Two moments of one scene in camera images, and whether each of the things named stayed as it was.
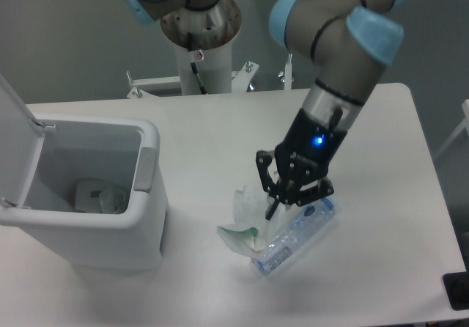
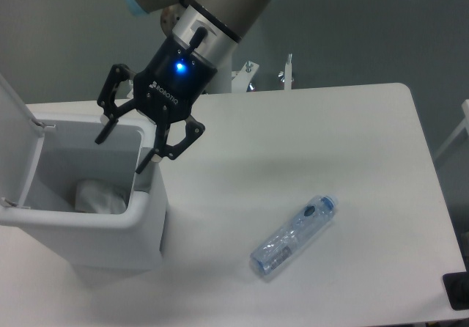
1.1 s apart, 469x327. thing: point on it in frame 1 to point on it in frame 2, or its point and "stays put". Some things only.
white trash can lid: [21, 138] stays put
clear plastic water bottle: [312, 215] stays put
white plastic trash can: [120, 152] stays put
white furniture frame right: [464, 125] stays put
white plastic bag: [252, 230] to [97, 196]
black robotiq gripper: [303, 156] to [164, 92]
